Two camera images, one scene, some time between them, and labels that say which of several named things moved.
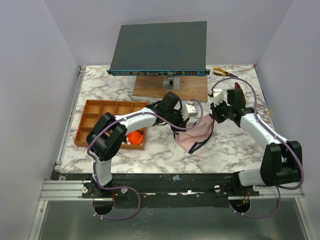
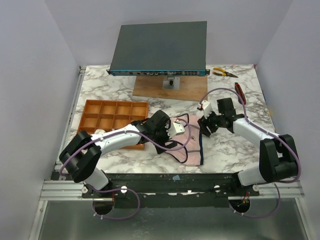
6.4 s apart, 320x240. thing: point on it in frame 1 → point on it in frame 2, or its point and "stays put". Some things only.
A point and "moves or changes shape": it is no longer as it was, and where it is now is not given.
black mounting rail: [160, 190] stays put
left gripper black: [182, 123] → [166, 139]
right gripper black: [217, 114] → [206, 125]
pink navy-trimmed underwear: [190, 139] moves or changes shape
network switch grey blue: [161, 49] stays put
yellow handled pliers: [223, 73] stays put
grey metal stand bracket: [173, 83] stays put
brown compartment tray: [94, 110] stays put
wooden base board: [193, 88] stays put
